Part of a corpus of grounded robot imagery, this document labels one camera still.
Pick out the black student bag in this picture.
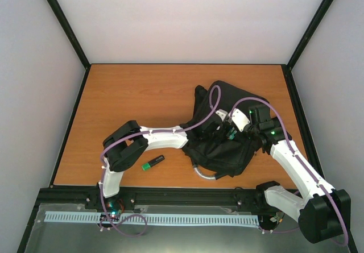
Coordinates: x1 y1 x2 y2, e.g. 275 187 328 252
181 81 269 180

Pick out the green white glue stick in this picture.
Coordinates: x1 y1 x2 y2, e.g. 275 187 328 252
227 128 237 140

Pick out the green black highlighter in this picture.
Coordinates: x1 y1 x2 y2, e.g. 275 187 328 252
141 155 165 171

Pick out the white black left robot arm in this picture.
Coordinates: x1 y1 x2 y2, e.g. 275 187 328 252
98 120 206 209

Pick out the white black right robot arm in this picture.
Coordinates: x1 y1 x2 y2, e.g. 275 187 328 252
230 99 350 246

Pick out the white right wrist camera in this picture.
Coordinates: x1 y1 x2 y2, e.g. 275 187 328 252
229 108 250 132

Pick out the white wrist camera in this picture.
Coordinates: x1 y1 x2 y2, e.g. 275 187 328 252
215 109 229 122
229 108 250 132

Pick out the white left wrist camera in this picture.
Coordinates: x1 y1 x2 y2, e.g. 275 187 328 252
215 109 229 122

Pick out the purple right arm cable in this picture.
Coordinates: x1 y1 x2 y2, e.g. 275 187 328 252
228 96 350 247

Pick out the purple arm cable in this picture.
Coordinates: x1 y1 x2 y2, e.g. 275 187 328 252
99 85 223 236
228 96 350 247

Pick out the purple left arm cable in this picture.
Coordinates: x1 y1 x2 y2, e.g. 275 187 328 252
99 85 223 236

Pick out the black aluminium frame rail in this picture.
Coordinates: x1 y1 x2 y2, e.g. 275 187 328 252
35 186 278 214

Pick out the light blue cable duct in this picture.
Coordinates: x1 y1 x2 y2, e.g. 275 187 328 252
44 211 259 228

